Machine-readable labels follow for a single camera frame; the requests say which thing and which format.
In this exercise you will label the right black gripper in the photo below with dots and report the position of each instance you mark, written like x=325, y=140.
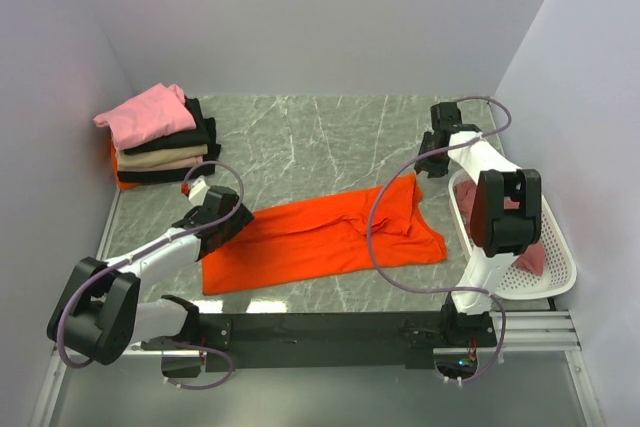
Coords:
x=430, y=159

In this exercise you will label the folded beige t-shirt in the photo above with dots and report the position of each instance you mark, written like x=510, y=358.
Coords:
x=163, y=159

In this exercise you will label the orange t-shirt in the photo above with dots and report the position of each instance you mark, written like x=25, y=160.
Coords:
x=122, y=186
x=325, y=236

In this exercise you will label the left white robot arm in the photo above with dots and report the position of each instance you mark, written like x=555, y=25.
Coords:
x=99, y=313

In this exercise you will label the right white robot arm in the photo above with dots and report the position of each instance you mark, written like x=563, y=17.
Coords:
x=506, y=216

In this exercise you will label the aluminium frame rail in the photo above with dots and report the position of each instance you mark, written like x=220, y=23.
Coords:
x=538, y=331

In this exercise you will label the dusty red t-shirt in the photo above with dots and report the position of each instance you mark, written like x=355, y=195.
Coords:
x=532, y=260

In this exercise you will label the folded pink t-shirt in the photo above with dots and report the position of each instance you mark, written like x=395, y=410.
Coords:
x=159, y=111

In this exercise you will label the folded orange t-shirt bottom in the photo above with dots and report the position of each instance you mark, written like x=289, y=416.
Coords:
x=122, y=186

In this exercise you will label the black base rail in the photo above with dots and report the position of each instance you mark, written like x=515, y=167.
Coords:
x=229, y=342

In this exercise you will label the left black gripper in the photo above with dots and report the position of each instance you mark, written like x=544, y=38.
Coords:
x=232, y=222

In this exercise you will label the white perforated laundry basket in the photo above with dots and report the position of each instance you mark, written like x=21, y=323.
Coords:
x=545, y=270

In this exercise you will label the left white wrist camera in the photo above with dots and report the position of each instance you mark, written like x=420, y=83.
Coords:
x=195, y=191

